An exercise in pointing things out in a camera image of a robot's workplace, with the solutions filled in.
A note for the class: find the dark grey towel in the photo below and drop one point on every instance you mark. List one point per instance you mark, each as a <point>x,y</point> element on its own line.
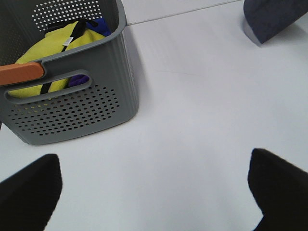
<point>264,19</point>

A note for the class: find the orange basket handle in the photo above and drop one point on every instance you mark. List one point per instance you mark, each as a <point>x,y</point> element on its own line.
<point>18,73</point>

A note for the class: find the grey perforated plastic basket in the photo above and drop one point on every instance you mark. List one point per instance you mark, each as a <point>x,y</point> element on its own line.
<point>107,99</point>

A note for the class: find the yellow towel with black trim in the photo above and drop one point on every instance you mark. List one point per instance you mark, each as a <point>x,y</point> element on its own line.
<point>59,37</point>

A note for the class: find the blue towel in basket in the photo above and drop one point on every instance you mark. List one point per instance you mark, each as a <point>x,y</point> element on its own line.
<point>100,26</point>

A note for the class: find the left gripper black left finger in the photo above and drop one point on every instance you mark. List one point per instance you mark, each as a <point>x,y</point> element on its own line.
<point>29,197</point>

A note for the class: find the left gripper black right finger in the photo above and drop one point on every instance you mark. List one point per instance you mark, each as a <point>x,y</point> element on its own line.
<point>280,190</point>

